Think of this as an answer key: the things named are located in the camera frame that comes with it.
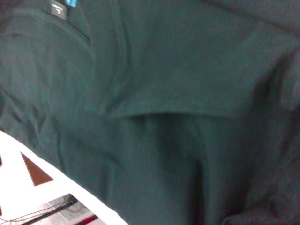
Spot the black shirt with FREE print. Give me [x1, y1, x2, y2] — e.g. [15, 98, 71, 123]
[0, 0, 300, 225]

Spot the brown triangular piece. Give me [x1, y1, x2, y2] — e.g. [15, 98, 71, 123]
[20, 152, 54, 187]

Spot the thin black floor cable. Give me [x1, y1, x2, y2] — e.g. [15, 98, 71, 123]
[0, 203, 68, 224]

